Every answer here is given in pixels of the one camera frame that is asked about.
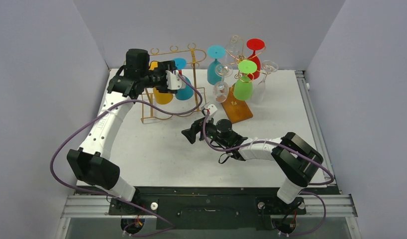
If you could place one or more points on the blue plastic goblet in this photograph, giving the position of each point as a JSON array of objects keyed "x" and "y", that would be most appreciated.
[{"x": 185, "y": 92}]

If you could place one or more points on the aluminium rail frame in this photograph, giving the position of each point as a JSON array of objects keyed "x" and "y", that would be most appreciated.
[{"x": 330, "y": 204}]

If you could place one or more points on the gold tree rack wooden base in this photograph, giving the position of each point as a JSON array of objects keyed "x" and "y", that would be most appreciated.
[{"x": 237, "y": 110}]

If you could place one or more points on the clear wine glass amber tint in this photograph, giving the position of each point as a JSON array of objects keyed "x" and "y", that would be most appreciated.
[{"x": 267, "y": 67}]

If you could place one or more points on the red plastic goblet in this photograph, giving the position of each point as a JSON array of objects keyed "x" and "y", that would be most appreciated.
[{"x": 257, "y": 46}]

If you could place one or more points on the gold rectangular wire glass rack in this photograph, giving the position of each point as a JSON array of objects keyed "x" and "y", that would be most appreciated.
[{"x": 194, "y": 63}]

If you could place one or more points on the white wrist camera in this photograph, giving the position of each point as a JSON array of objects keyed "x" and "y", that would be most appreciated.
[
  {"x": 175, "y": 81},
  {"x": 209, "y": 110}
]

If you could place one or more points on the green plastic goblet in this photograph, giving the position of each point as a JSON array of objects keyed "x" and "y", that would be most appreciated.
[{"x": 243, "y": 87}]

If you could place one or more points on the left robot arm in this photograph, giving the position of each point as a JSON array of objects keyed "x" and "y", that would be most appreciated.
[{"x": 90, "y": 162}]

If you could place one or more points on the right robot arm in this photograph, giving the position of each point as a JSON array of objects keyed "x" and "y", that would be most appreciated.
[{"x": 298, "y": 160}]

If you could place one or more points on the clear wine glass front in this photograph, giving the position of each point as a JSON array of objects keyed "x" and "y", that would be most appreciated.
[{"x": 221, "y": 88}]

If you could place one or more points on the teal plastic goblet front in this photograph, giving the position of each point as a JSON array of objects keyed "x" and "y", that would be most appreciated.
[{"x": 216, "y": 52}]

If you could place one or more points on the orange plastic goblet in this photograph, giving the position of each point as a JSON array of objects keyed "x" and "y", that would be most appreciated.
[{"x": 160, "y": 98}]

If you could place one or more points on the clear glass tumbler goblet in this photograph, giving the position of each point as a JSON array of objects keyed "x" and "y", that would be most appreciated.
[{"x": 234, "y": 49}]

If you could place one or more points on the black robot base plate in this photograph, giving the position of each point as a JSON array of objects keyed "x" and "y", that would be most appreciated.
[{"x": 210, "y": 208}]

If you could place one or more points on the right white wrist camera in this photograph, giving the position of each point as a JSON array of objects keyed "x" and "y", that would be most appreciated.
[{"x": 209, "y": 110}]

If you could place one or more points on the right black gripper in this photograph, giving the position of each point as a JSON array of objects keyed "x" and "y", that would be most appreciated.
[{"x": 199, "y": 129}]

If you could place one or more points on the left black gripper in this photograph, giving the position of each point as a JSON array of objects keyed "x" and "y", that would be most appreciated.
[{"x": 163, "y": 67}]

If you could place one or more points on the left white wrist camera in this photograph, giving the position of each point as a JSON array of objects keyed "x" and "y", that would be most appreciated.
[{"x": 175, "y": 81}]

